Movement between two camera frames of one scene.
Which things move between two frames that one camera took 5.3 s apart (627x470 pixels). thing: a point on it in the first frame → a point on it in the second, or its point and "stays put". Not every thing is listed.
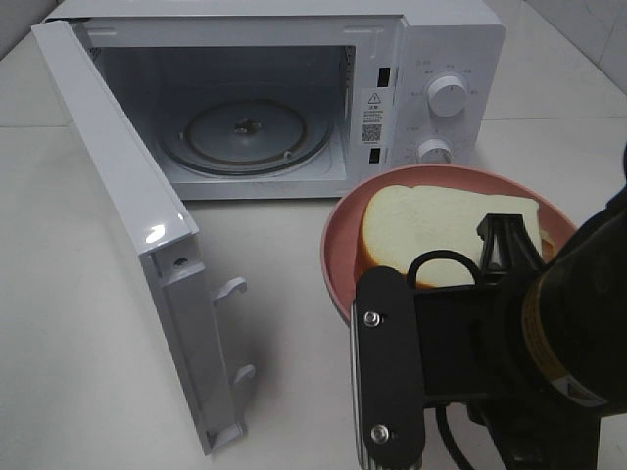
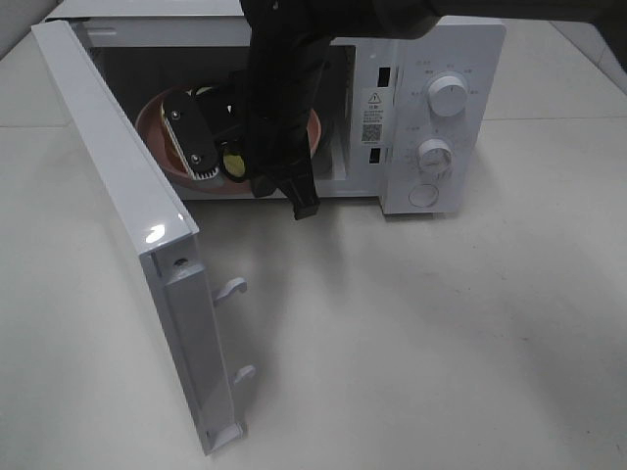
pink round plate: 342,236 → 157,145
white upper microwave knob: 448,96 stays put
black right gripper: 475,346 → 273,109
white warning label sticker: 373,117 stays put
